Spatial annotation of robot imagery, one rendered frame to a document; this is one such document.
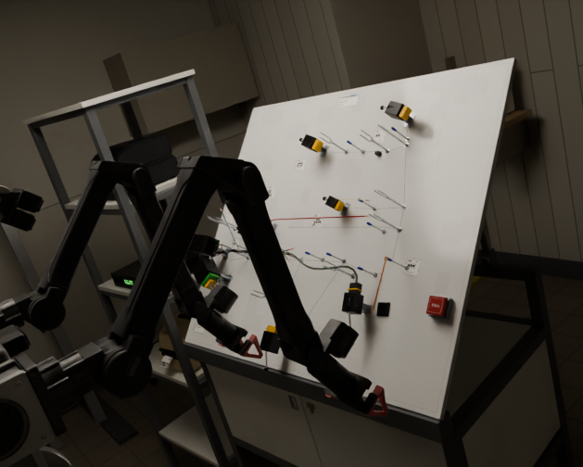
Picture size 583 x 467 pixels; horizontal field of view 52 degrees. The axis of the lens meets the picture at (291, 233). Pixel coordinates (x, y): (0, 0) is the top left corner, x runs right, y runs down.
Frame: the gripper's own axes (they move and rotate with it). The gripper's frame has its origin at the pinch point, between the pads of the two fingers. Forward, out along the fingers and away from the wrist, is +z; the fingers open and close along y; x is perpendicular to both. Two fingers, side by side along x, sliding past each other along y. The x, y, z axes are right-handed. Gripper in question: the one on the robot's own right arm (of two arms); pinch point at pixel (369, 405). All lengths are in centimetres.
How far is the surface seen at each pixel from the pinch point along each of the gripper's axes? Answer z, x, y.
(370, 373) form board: 21.7, -12.2, 25.4
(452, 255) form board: 11, -49, 10
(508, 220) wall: 183, -184, 141
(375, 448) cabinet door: 44, 3, 30
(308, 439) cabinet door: 49, 10, 63
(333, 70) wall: 38, -182, 190
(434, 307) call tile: 13.0, -32.9, 8.7
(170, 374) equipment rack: 35, 17, 141
